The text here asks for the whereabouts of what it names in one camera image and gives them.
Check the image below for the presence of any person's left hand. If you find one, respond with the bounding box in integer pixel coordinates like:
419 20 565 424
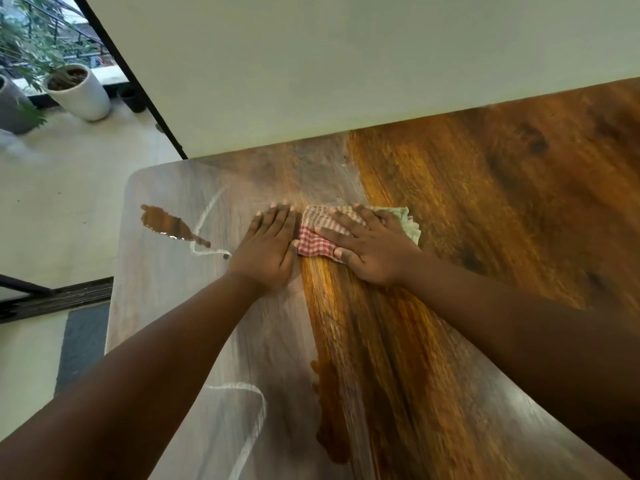
225 203 301 295

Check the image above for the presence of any person's right hand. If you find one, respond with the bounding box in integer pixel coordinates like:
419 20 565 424
315 203 423 288

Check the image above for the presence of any red checked cleaning cloth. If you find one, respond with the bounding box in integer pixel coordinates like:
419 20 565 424
297 204 422 263

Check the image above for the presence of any person's right forearm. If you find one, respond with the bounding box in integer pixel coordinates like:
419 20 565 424
399 252 640 480

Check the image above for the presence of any person's left forearm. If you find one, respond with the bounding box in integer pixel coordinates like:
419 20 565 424
0 274 263 480

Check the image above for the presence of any wooden table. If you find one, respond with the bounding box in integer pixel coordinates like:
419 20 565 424
105 77 640 480

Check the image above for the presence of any small black pot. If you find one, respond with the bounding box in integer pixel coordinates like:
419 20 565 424
117 84 147 114

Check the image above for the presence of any dark grey floor mat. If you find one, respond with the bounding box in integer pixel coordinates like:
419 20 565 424
53 301 111 397

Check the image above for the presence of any plant in white pot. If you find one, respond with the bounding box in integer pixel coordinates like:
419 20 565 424
9 0 112 122

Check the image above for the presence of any plant in grey pot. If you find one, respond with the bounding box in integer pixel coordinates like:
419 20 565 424
0 14 49 135

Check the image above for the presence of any black balcony railing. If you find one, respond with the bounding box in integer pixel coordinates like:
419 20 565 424
0 0 111 71

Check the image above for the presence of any black door frame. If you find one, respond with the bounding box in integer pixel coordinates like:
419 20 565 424
69 0 189 161

